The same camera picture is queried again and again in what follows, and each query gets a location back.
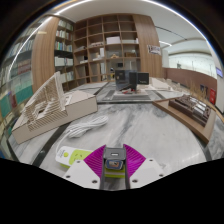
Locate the blue wall screen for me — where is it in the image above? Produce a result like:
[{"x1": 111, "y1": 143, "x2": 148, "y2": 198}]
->
[{"x1": 215, "y1": 66, "x2": 224, "y2": 79}]

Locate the wall poster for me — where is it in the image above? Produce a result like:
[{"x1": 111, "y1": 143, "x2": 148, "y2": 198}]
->
[{"x1": 146, "y1": 44, "x2": 162, "y2": 56}]

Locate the white and green power strip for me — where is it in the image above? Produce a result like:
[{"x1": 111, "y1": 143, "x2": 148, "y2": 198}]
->
[{"x1": 54, "y1": 145, "x2": 127, "y2": 178}]

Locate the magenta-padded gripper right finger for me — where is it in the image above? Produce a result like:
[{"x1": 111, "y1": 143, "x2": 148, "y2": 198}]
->
[{"x1": 123, "y1": 143, "x2": 166, "y2": 190}]

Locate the brown building model wooden board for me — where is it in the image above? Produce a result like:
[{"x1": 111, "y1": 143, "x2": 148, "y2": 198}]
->
[{"x1": 152, "y1": 94, "x2": 218, "y2": 145}]

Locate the beige slatted building model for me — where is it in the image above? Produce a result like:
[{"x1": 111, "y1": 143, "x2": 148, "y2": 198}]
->
[{"x1": 11, "y1": 70, "x2": 99, "y2": 145}]

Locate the white coiled power cable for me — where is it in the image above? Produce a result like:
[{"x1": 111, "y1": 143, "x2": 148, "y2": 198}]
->
[{"x1": 55, "y1": 115, "x2": 110, "y2": 158}]

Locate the grey charger block blue label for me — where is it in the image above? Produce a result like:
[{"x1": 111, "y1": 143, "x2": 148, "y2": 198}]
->
[{"x1": 102, "y1": 145, "x2": 128, "y2": 172}]

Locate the white building model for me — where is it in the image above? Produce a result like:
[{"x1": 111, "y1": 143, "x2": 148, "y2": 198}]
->
[{"x1": 148, "y1": 77, "x2": 178, "y2": 92}]

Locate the black box model grey base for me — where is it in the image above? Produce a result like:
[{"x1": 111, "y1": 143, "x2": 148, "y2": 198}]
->
[{"x1": 101, "y1": 69, "x2": 153, "y2": 102}]

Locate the wooden shelf unit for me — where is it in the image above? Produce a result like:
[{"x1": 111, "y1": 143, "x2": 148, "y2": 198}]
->
[{"x1": 31, "y1": 13, "x2": 164, "y2": 93}]

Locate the book-filled glass shelf unit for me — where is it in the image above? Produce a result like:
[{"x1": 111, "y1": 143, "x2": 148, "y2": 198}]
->
[{"x1": 0, "y1": 36, "x2": 34, "y2": 158}]

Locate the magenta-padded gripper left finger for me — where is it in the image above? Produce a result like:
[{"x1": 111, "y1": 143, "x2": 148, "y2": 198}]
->
[{"x1": 62, "y1": 144, "x2": 107, "y2": 190}]

